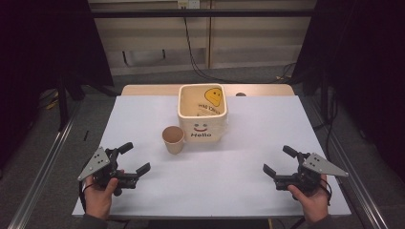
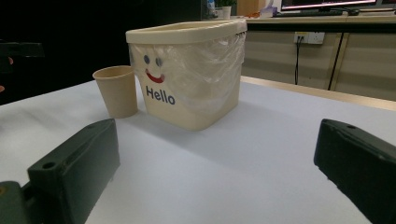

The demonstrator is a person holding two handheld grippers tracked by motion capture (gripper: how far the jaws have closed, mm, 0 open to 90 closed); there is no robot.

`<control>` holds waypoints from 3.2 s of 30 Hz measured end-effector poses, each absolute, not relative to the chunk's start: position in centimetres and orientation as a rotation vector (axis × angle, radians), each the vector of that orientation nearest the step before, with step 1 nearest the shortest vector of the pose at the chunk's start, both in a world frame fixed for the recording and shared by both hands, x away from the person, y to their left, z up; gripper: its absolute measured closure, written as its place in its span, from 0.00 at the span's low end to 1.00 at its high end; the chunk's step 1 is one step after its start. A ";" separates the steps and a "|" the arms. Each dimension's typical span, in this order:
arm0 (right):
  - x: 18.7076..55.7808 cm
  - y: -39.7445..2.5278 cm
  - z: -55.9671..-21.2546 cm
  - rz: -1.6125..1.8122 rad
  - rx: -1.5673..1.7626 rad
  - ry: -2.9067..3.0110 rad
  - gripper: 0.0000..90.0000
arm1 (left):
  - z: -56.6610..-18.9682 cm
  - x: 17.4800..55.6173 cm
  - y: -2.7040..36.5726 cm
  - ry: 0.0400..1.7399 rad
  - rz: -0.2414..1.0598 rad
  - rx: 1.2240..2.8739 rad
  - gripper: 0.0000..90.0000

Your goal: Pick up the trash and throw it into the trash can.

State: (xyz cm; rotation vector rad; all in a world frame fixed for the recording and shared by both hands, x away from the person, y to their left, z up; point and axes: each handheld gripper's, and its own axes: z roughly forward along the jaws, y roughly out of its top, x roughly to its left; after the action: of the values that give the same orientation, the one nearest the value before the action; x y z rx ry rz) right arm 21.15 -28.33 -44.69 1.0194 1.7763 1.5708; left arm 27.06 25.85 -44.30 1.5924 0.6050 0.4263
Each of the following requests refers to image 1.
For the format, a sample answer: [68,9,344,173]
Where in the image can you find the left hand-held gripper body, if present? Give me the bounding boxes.
[77,146,140,197]

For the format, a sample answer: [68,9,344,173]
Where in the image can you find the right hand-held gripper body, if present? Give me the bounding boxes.
[273,152,350,194]

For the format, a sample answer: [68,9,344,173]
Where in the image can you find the person's left hand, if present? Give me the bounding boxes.
[83,170,125,221]

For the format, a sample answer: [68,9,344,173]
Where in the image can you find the person's right hand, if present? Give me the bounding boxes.
[287,174,330,223]

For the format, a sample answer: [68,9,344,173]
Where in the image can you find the brown paper cup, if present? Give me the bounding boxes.
[161,125,185,156]

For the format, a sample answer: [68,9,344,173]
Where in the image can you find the white table cover sheet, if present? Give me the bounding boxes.
[72,94,352,219]

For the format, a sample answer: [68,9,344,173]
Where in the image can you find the black metal stand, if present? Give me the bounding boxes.
[56,74,71,132]

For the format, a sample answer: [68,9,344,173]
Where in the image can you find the cream smiley storage basket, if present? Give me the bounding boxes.
[177,83,229,143]

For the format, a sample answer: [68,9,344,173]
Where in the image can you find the black curtain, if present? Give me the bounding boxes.
[0,0,115,170]
[290,0,405,175]

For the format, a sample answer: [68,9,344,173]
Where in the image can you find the black horizontal bar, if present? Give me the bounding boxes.
[90,9,317,19]

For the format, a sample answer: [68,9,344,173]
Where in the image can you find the black wrist cord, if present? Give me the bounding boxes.
[319,177,333,206]
[78,181,96,214]

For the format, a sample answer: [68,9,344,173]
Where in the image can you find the aluminium floor rail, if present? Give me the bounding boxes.
[8,99,83,229]
[309,94,390,229]

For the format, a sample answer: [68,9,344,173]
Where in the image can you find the black floor cables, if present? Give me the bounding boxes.
[273,62,298,82]

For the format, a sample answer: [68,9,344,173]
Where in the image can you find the black hanging cable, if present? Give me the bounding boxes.
[181,8,230,84]

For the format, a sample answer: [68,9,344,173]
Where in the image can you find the white wall socket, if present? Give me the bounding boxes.
[177,0,202,10]

